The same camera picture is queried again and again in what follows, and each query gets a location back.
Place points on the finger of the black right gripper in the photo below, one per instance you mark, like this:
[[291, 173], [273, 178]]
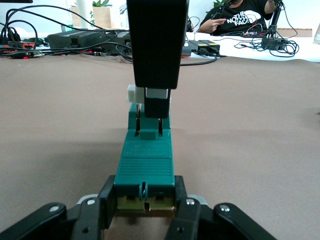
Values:
[[156, 107], [156, 42]]

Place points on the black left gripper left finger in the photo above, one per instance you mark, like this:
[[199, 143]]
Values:
[[107, 200]]

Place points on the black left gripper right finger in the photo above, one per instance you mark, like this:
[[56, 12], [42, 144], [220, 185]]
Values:
[[181, 200]]

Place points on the green terminal block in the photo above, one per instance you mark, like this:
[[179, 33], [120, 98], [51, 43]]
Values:
[[147, 160]]

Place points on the small black electronics box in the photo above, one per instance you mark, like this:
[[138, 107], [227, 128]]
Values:
[[122, 37]]

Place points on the black adapter yellow label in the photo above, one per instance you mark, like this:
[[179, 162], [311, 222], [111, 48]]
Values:
[[206, 45]]

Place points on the wooden planter with plant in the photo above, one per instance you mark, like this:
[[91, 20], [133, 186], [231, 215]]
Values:
[[101, 17]]

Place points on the white vase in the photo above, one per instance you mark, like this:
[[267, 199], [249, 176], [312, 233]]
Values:
[[83, 13]]

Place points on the large black power unit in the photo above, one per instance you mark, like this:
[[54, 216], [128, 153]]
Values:
[[75, 40]]

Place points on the person in black t-shirt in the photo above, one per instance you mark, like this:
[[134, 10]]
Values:
[[235, 20]]

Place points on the black desk stand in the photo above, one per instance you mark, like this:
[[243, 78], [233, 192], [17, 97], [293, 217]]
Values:
[[275, 20]]

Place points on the orange and black connectors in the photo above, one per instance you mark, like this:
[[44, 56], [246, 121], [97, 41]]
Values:
[[20, 46]]

